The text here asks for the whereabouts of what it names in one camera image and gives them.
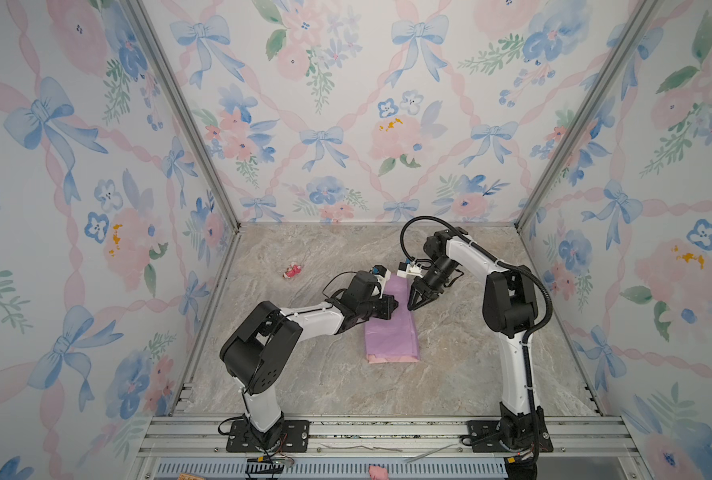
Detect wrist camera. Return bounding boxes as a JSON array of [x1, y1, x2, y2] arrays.
[[348, 265, 391, 300], [396, 259, 433, 279]]

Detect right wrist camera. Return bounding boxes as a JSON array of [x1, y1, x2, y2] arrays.
[[396, 259, 433, 279]]

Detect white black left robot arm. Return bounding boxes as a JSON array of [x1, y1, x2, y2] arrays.
[[219, 294, 399, 454]]

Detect pink object front edge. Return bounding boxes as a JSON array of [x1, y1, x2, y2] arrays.
[[368, 465, 390, 480]]

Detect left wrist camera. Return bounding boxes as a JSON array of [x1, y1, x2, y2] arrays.
[[348, 265, 391, 300]]

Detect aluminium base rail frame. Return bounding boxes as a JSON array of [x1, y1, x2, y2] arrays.
[[127, 414, 654, 479]]

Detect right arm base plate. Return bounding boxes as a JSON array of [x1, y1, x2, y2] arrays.
[[461, 420, 534, 454]]

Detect pink purple wrapping paper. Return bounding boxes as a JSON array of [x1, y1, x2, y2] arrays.
[[364, 276, 420, 364]]

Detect aluminium corner post right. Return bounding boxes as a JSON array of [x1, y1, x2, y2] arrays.
[[514, 0, 661, 234]]

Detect black corrugated cable conduit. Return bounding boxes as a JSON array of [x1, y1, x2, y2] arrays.
[[399, 215, 554, 457]]

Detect red pink toy figure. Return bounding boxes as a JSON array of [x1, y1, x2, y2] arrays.
[[283, 262, 302, 279]]

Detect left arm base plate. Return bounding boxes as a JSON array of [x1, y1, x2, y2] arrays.
[[218, 418, 310, 455]]

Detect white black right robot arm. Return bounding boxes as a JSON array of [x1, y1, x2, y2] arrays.
[[407, 229, 541, 452]]

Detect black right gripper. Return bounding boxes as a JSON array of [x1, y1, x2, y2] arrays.
[[406, 262, 457, 313]]

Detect aluminium corner post left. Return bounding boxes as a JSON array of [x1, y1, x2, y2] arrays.
[[120, 0, 240, 234]]

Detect aluminium corner post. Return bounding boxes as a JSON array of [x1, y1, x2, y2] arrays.
[[514, 0, 661, 234], [120, 0, 240, 234]]

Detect grey slotted cable duct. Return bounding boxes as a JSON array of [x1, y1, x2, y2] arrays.
[[151, 457, 509, 479]]

